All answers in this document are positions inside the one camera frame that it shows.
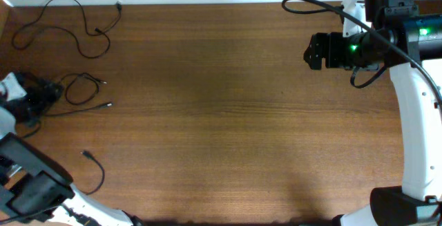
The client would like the black usb cable thin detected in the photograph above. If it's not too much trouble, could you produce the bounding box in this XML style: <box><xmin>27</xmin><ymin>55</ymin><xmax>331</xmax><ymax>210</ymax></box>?
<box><xmin>57</xmin><ymin>73</ymin><xmax>107</xmax><ymax>106</ymax></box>

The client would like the black usb cable long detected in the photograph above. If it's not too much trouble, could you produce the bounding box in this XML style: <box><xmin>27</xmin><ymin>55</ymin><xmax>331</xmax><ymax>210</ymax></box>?
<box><xmin>20</xmin><ymin>102</ymin><xmax>114</xmax><ymax>196</ymax></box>

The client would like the black cable short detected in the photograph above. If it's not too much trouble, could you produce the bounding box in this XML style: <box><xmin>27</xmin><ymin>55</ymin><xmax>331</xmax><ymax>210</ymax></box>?
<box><xmin>11</xmin><ymin>0</ymin><xmax>123</xmax><ymax>61</ymax></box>

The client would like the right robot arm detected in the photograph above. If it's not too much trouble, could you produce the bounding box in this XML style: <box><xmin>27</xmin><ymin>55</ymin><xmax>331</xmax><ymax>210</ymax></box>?
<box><xmin>304</xmin><ymin>0</ymin><xmax>441</xmax><ymax>225</ymax></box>

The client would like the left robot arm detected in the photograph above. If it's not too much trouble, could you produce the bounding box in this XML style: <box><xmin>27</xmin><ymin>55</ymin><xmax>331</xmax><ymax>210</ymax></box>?
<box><xmin>1</xmin><ymin>72</ymin><xmax>143</xmax><ymax>226</ymax></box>

